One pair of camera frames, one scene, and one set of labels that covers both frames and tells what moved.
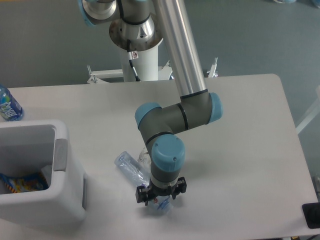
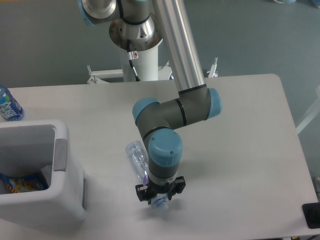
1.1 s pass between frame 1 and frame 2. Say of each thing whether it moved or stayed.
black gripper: stayed
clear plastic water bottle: moved
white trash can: stayed
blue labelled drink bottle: stayed
